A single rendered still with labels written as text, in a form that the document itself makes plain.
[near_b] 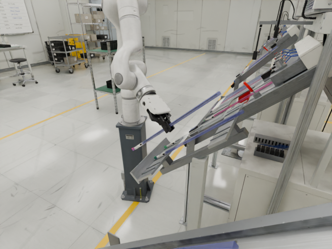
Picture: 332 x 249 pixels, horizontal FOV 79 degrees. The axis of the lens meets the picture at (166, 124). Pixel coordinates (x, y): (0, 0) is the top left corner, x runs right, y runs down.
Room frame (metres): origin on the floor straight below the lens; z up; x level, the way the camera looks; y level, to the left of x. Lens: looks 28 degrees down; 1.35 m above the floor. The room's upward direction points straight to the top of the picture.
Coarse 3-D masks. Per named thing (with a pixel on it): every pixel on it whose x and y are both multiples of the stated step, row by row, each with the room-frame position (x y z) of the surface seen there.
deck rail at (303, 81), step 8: (304, 72) 0.82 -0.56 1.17; (312, 72) 0.80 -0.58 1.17; (296, 80) 0.82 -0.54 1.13; (304, 80) 0.81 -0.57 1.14; (280, 88) 0.85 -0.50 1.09; (288, 88) 0.83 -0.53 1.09; (296, 88) 0.82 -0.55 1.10; (304, 88) 0.81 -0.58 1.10; (264, 96) 0.87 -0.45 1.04; (272, 96) 0.86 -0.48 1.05; (280, 96) 0.84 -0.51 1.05; (288, 96) 0.83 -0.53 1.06; (248, 104) 0.90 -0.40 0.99; (256, 104) 0.88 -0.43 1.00; (264, 104) 0.87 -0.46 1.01; (272, 104) 0.85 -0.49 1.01; (248, 112) 0.90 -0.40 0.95; (256, 112) 0.88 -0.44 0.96; (240, 120) 0.91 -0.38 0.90; (216, 128) 0.96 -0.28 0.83; (192, 136) 1.03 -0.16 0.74; (200, 136) 1.00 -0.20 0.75; (208, 136) 0.98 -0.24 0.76
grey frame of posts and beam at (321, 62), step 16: (320, 16) 0.88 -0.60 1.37; (320, 32) 0.79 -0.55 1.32; (320, 64) 0.76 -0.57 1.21; (320, 96) 0.75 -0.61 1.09; (288, 112) 1.41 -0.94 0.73; (304, 112) 0.76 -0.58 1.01; (304, 128) 0.75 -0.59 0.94; (288, 160) 0.76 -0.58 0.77; (288, 176) 0.75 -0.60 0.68; (272, 208) 0.76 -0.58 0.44
